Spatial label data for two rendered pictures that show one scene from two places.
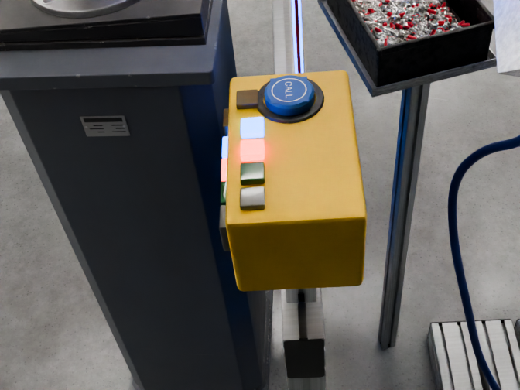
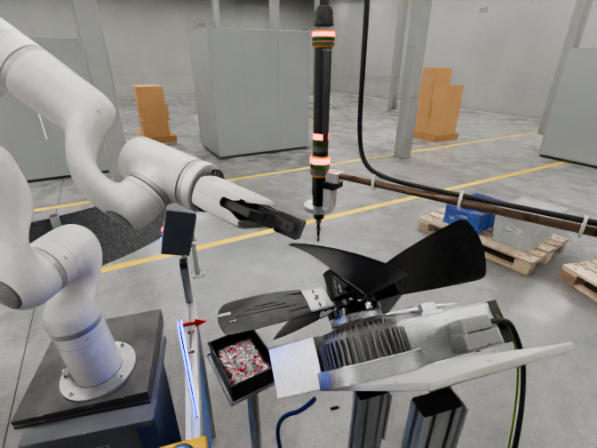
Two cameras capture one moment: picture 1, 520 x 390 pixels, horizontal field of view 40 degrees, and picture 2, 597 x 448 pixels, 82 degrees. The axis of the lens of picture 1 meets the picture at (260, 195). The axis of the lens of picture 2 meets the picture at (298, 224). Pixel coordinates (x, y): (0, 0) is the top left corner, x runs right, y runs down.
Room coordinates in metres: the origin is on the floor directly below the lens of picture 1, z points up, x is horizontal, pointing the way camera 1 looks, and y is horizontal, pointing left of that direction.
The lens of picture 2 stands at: (-0.02, -0.10, 1.76)
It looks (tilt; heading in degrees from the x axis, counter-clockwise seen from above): 25 degrees down; 339
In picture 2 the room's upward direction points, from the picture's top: straight up
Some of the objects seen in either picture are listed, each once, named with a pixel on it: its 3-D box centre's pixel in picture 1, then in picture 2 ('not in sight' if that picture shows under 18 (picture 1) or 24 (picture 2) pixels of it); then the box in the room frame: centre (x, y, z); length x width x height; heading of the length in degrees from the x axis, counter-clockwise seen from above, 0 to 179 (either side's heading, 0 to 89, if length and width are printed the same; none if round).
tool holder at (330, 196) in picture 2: not in sight; (322, 189); (0.64, -0.42, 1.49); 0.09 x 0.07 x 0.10; 30
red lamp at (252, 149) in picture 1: (252, 149); not in sight; (0.38, 0.00, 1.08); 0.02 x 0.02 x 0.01; 85
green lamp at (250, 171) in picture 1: (252, 173); not in sight; (0.36, 0.00, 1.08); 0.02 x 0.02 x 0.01; 85
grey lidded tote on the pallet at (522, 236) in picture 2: not in sight; (526, 224); (2.00, -3.28, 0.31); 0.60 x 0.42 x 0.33; 104
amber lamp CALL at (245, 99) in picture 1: (247, 99); not in sight; (0.44, 0.00, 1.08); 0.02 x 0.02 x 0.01; 85
